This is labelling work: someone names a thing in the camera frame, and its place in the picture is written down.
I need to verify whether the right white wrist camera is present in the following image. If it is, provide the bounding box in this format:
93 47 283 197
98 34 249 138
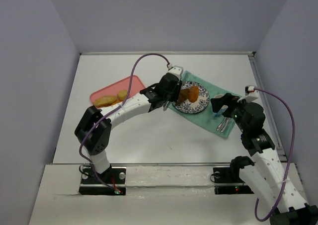
238 85 259 102

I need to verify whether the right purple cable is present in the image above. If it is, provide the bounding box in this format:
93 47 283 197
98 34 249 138
250 85 296 222

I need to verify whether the small round bread roll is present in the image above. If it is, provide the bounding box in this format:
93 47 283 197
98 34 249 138
117 89 128 101

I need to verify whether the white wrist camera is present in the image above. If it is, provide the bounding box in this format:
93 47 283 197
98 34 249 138
238 85 259 102
167 65 184 80

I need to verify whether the reddish-brown pastry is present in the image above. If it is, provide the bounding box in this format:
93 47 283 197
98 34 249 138
175 88 189 106

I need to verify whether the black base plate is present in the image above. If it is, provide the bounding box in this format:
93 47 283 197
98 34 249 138
210 167 253 195
78 165 126 196

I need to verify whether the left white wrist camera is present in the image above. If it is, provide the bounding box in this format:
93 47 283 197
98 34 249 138
167 65 184 80

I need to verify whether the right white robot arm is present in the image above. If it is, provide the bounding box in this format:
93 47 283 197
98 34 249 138
211 93 318 225

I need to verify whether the metal spoon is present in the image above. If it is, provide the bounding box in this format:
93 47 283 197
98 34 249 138
221 118 230 132

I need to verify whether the orange glazed bagel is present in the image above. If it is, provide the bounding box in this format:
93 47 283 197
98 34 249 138
188 86 200 103

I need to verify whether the white cup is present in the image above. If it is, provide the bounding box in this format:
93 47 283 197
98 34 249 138
211 94 224 112

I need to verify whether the pink plastic tray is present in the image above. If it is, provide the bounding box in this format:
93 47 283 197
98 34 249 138
90 75 146 103

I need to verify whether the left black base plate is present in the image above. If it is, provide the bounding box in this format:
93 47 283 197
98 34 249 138
78 165 126 196

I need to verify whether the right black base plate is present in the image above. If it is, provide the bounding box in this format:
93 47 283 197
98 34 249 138
210 167 253 195

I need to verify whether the long pale bread loaf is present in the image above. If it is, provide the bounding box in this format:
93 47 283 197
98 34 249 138
93 95 117 107

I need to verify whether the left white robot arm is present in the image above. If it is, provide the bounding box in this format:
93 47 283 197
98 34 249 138
75 67 183 185

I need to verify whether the blue floral ceramic plate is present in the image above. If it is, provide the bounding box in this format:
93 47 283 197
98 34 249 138
172 81 210 114

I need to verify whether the green cloth napkin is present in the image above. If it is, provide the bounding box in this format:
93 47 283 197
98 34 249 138
169 71 238 139

